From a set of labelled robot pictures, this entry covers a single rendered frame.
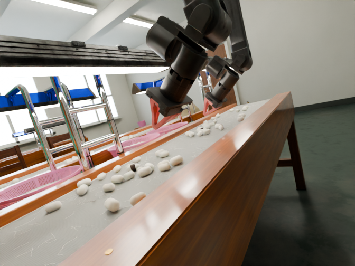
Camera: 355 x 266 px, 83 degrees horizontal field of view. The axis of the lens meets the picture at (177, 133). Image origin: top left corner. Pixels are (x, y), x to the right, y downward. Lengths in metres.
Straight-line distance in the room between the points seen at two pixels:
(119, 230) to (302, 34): 5.17
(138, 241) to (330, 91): 5.15
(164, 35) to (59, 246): 0.39
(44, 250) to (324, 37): 5.22
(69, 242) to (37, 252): 0.05
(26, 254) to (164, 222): 0.23
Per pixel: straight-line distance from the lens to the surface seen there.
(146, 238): 0.25
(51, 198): 0.62
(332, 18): 5.30
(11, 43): 0.53
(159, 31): 0.43
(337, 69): 5.24
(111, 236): 0.28
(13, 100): 1.09
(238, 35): 0.80
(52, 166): 0.93
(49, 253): 0.37
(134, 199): 0.38
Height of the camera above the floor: 0.90
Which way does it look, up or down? 8 degrees down
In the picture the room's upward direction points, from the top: 15 degrees counter-clockwise
